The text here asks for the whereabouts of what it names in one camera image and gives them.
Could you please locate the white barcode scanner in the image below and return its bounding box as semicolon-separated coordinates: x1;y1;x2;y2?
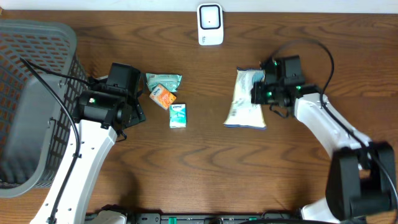
197;3;224;46

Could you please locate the black cable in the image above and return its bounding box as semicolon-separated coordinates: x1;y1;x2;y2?
267;37;398;206
19;57;94;224

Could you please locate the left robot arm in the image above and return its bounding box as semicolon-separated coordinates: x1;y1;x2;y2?
31;63;145;223

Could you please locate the teal Kleenex tissue pack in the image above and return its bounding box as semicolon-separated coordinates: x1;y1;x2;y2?
169;104;187;128

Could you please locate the right black cable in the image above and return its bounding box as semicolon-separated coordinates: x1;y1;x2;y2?
267;37;398;206

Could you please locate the yellow wet wipes pack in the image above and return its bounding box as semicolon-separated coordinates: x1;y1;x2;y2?
223;68;266;129

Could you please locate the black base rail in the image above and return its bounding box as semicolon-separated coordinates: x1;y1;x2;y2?
85;212;301;224

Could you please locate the left black cable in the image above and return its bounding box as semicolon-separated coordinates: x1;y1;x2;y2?
19;57;94;224

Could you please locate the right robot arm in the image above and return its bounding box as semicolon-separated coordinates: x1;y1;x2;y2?
251;56;397;223

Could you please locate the grey plastic basket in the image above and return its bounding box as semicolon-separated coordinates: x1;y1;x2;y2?
1;19;86;198

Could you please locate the orange tissue pack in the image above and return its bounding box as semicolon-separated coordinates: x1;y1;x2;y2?
149;84;177;110

